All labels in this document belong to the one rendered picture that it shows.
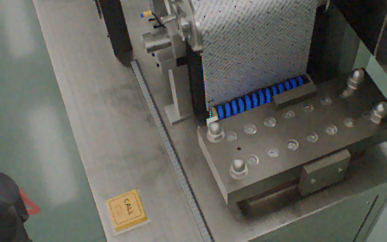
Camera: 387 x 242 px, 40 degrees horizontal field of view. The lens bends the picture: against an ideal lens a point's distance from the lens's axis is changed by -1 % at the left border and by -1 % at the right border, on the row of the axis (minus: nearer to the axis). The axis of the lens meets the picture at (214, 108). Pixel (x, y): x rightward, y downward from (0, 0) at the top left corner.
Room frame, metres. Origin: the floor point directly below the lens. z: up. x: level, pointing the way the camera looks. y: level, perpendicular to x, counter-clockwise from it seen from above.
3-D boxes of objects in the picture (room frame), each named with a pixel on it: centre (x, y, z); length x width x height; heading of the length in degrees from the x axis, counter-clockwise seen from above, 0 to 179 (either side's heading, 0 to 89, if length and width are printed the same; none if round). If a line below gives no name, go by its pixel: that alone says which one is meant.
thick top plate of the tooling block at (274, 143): (0.58, -0.18, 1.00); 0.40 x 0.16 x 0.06; 109
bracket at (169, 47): (0.71, 0.09, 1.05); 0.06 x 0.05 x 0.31; 109
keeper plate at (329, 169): (0.49, -0.22, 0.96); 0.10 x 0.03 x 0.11; 109
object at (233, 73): (0.68, -0.09, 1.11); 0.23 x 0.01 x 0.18; 109
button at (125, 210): (0.47, 0.20, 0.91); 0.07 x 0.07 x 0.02; 19
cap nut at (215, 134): (0.57, 0.00, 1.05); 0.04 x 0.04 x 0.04
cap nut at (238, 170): (0.48, -0.04, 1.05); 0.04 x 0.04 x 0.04
